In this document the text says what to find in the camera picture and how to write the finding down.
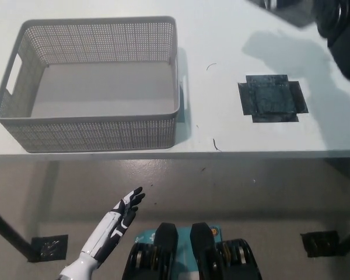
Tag white and black left hand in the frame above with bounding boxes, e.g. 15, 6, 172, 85
79, 187, 146, 268

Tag black ribbed robot body block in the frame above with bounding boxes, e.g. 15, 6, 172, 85
121, 222, 179, 280
190, 222, 262, 280

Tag black table leg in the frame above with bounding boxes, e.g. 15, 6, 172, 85
0, 203, 36, 261

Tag large grey perforated basket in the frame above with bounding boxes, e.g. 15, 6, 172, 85
0, 16, 189, 153

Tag black tape patch on table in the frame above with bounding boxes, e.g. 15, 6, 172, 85
238, 74, 309, 123

